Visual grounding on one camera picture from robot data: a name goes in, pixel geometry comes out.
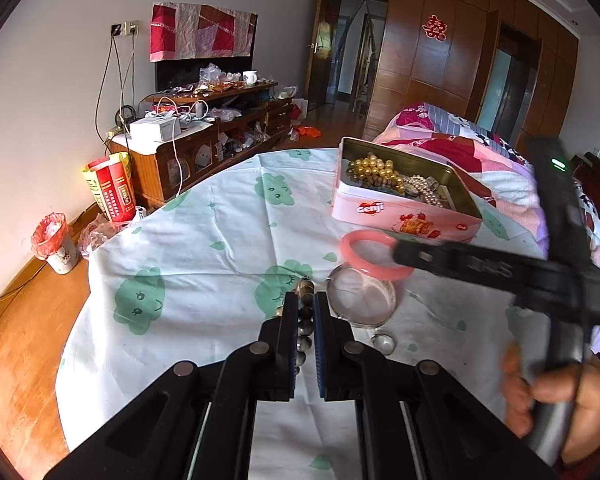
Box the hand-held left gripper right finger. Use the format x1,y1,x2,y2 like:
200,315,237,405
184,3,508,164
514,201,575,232
312,290,561,480

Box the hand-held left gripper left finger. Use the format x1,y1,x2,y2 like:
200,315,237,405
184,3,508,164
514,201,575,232
44,290,301,480

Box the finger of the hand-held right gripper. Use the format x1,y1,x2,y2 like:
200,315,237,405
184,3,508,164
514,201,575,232
390,239,546,291

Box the grey bead bracelet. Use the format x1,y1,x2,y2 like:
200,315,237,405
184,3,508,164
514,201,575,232
274,279,317,376

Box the white pearl necklace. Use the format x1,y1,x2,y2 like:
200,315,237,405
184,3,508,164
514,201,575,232
400,174,456,209

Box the pink tin box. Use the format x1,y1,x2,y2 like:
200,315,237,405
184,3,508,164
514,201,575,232
330,136,483,245

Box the pink bangle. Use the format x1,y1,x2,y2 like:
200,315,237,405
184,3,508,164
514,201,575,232
339,230,416,281

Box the gold bead necklace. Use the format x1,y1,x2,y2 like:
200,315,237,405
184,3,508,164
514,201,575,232
346,156,406,193

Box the person's right hand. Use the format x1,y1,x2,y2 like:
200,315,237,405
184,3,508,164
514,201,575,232
501,344,600,466

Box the clear glass bangle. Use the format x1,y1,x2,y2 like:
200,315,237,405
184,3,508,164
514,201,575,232
325,262,397,329

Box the white frog print tablecloth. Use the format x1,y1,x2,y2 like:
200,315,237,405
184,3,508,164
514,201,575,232
55,147,551,480

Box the brown wooden wardrobe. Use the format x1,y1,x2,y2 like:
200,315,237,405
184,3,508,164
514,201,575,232
316,0,581,161

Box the wooden television cabinet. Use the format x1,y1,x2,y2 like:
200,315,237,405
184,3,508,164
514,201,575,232
107,80,301,211

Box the clear plastic bag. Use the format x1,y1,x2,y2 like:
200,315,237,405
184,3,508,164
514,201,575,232
78,205,148,260

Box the red and yellow bag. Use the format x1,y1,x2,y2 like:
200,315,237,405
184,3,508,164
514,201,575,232
82,152,136,223

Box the wooden room door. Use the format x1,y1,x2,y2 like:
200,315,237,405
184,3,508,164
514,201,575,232
307,0,341,108

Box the bucket with red liner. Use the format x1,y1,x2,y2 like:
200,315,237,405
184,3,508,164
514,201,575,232
31,212,79,275

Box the white cardboard box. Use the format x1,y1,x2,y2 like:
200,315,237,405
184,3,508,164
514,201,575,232
129,115,182,142

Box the crumpled clear plastic bags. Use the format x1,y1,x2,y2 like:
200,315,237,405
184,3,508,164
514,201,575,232
199,62,241,88

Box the black television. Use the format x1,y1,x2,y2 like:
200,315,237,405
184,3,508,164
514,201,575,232
155,55,256,96

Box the red patchwork cover cloth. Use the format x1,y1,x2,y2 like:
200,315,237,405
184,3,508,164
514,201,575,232
149,2,258,63

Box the white charger cable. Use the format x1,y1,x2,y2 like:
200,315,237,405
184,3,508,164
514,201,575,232
150,97,211,198

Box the red paper wall decoration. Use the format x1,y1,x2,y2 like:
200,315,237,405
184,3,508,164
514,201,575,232
422,15,447,41

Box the black power cable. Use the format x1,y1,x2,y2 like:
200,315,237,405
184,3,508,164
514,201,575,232
94,35,136,133

